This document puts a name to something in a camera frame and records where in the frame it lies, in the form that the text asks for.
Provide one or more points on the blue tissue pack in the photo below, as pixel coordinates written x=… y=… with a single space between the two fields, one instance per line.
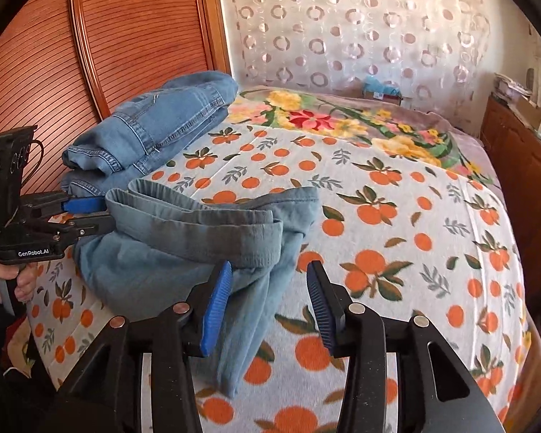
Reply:
x=381 y=88

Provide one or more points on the sheer circle pattern curtain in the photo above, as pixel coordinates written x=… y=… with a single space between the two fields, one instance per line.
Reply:
x=365 y=22

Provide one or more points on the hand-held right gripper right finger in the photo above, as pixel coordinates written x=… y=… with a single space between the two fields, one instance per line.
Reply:
x=319 y=309

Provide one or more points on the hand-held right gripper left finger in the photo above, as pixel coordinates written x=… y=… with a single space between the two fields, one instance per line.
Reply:
x=216 y=309

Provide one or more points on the wooden slatted wardrobe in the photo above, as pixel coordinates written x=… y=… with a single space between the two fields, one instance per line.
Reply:
x=139 y=31

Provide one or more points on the pink floral blanket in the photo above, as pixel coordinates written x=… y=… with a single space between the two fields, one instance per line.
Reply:
x=320 y=117

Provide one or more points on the wooden side cabinet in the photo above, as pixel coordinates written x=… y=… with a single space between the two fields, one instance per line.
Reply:
x=523 y=167

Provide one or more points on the blue denim jeans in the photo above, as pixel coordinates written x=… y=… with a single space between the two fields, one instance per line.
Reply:
x=162 y=121

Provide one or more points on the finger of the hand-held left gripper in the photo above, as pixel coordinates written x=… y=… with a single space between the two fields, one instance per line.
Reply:
x=85 y=204
x=85 y=225

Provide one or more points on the cardboard box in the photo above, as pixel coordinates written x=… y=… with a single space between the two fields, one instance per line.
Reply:
x=529 y=112

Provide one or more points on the stack of papers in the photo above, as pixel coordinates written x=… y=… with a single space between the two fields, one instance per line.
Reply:
x=509 y=85

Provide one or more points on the teal short pants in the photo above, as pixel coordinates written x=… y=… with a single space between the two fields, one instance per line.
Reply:
x=162 y=252

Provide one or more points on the orange fruit print blanket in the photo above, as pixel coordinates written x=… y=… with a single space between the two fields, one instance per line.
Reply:
x=410 y=257

